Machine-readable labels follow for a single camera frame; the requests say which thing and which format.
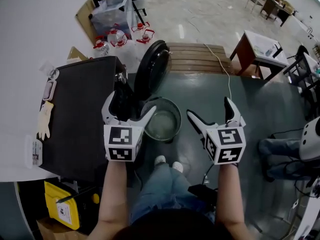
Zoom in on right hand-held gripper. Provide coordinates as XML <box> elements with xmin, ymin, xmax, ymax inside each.
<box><xmin>186</xmin><ymin>96</ymin><xmax>248</xmax><ymax>166</ymax></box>

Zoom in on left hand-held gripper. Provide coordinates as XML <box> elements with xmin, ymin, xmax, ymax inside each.
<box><xmin>101</xmin><ymin>90</ymin><xmax>158</xmax><ymax>163</ymax></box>

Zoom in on grey laundry basket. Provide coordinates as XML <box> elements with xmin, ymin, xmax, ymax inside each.
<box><xmin>142</xmin><ymin>96</ymin><xmax>182</xmax><ymax>143</ymax></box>

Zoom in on black washing machine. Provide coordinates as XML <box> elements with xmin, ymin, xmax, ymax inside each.
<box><xmin>39</xmin><ymin>55</ymin><xmax>130</xmax><ymax>185</ymax></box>

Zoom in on person's right forearm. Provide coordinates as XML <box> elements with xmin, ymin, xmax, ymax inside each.
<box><xmin>214</xmin><ymin>162</ymin><xmax>251</xmax><ymax>240</ymax></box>

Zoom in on person's left forearm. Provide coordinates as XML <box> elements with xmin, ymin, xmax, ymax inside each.
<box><xmin>86</xmin><ymin>158</ymin><xmax>131</xmax><ymax>240</ymax></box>

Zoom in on round black washing machine door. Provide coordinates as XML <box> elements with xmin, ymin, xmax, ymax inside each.
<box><xmin>134</xmin><ymin>39</ymin><xmax>173</xmax><ymax>101</ymax></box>

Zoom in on clear plastic storage box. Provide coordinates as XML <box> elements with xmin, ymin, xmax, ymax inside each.
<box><xmin>90</xmin><ymin>0</ymin><xmax>137</xmax><ymax>35</ymax></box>

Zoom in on wooden slat platform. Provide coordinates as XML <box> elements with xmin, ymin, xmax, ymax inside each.
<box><xmin>166</xmin><ymin>42</ymin><xmax>236</xmax><ymax>75</ymax></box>

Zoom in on black waist pouch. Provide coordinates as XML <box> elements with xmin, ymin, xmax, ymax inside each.
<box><xmin>187</xmin><ymin>183</ymin><xmax>219</xmax><ymax>206</ymax></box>

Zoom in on small cardboard sheet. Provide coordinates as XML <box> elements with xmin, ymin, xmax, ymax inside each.
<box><xmin>66</xmin><ymin>46</ymin><xmax>88</xmax><ymax>61</ymax></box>

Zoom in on pink lidded box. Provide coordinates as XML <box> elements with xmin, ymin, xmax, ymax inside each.
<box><xmin>42</xmin><ymin>80</ymin><xmax>58</xmax><ymax>101</ymax></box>

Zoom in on white rubber glove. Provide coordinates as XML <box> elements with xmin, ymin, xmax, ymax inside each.
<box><xmin>37</xmin><ymin>100</ymin><xmax>55</xmax><ymax>140</ymax></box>

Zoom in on brown table with white top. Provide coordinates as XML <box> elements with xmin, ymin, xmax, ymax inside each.
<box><xmin>229</xmin><ymin>30</ymin><xmax>291</xmax><ymax>81</ymax></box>

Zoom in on person's legs in blue jeans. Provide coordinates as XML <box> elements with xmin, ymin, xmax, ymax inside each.
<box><xmin>129</xmin><ymin>162</ymin><xmax>216</xmax><ymax>225</ymax></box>

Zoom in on white round device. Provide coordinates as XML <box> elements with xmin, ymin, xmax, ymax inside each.
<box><xmin>298</xmin><ymin>116</ymin><xmax>320</xmax><ymax>163</ymax></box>

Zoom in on black mesh chair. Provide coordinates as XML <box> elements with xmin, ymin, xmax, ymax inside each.
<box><xmin>283</xmin><ymin>45</ymin><xmax>320</xmax><ymax>120</ymax></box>

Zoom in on large cardboard sheet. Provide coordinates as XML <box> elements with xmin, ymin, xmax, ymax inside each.
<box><xmin>75</xmin><ymin>0</ymin><xmax>97</xmax><ymax>44</ymax></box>

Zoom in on yellow plastic case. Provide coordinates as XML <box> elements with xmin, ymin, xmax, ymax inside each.
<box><xmin>44</xmin><ymin>180</ymin><xmax>101</xmax><ymax>230</ymax></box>

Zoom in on dark wooden table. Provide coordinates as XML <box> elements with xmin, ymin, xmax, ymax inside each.
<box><xmin>259</xmin><ymin>0</ymin><xmax>296</xmax><ymax>27</ymax></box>

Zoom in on brown cardboard box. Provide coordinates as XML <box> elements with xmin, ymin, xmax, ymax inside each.
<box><xmin>36</xmin><ymin>216</ymin><xmax>85</xmax><ymax>240</ymax></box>

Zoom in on white power cable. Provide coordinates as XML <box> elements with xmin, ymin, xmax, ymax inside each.
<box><xmin>203</xmin><ymin>43</ymin><xmax>232</xmax><ymax>101</ymax></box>

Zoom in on clear jug with red handle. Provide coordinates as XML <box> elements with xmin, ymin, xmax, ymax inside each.
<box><xmin>93</xmin><ymin>35</ymin><xmax>111</xmax><ymax>57</ymax></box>
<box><xmin>131</xmin><ymin>21</ymin><xmax>151</xmax><ymax>34</ymax></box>
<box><xmin>136</xmin><ymin>30</ymin><xmax>156</xmax><ymax>45</ymax></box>
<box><xmin>104</xmin><ymin>28</ymin><xmax>132</xmax><ymax>48</ymax></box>

